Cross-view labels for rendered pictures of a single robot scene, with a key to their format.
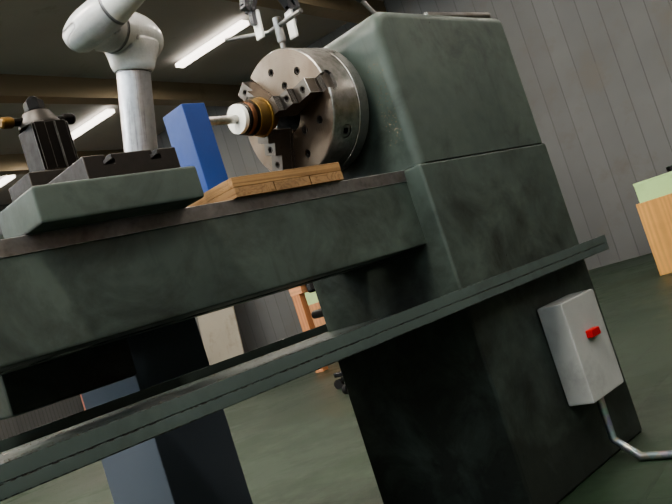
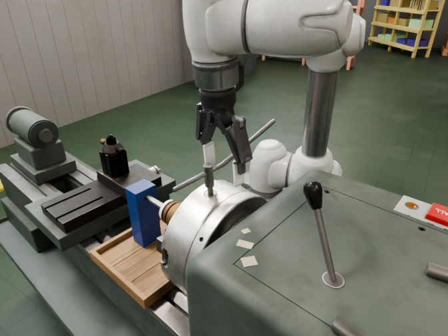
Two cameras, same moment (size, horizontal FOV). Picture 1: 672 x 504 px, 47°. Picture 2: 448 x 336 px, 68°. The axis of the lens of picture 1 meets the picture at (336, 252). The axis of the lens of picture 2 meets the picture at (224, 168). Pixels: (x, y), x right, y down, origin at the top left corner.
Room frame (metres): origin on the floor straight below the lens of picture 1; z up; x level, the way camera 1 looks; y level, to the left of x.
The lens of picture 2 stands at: (1.84, -0.72, 1.69)
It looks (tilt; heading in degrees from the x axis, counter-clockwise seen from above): 29 degrees down; 87
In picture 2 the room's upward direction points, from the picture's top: straight up
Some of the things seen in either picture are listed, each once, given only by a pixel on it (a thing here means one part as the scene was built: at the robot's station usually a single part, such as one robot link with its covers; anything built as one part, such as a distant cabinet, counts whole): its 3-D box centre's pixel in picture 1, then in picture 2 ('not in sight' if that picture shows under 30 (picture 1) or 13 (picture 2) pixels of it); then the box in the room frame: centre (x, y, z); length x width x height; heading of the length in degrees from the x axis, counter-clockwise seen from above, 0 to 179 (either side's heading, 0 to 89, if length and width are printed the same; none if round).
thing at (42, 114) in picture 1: (38, 120); (112, 146); (1.48, 0.48, 1.14); 0.08 x 0.08 x 0.03
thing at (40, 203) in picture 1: (58, 235); (105, 197); (1.41, 0.48, 0.90); 0.53 x 0.30 x 0.06; 45
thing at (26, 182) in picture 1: (71, 186); (121, 179); (1.50, 0.46, 1.00); 0.20 x 0.10 x 0.05; 135
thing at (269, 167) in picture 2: not in sight; (269, 164); (2.13, 0.60, 0.97); 0.18 x 0.16 x 0.22; 156
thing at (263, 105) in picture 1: (255, 117); (180, 217); (1.76, 0.08, 1.08); 0.09 x 0.09 x 0.09; 45
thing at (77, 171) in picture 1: (79, 201); (105, 193); (1.43, 0.43, 0.95); 0.43 x 0.18 x 0.04; 45
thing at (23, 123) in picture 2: not in sight; (37, 141); (1.02, 0.83, 1.01); 0.30 x 0.20 x 0.29; 135
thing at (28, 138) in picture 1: (51, 151); (114, 161); (1.48, 0.47, 1.07); 0.07 x 0.07 x 0.10; 45
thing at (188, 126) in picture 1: (198, 159); (144, 213); (1.62, 0.22, 1.00); 0.08 x 0.06 x 0.23; 45
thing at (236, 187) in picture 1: (240, 204); (160, 248); (1.67, 0.17, 0.89); 0.36 x 0.30 x 0.04; 45
